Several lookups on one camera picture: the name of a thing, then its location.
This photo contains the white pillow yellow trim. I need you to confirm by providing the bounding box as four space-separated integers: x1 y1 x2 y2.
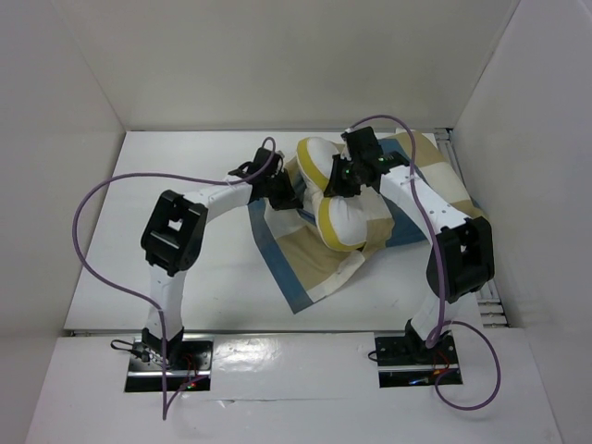
296 137 367 252

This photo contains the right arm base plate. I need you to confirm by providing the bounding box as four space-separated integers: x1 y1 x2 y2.
367 333 463 389

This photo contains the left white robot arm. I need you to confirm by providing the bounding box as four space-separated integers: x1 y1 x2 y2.
141 147 302 369

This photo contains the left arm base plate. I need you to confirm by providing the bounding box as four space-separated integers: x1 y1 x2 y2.
121 335 214 393

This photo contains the blue tan white pillowcase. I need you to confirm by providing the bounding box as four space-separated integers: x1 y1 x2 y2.
248 129 489 315

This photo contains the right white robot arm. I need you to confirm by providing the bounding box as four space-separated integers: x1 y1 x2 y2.
325 127 495 363

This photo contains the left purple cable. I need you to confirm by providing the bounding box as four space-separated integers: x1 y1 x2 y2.
72 136 278 421

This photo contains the aluminium rail frame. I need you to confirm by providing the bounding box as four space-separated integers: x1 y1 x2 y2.
434 129 510 328

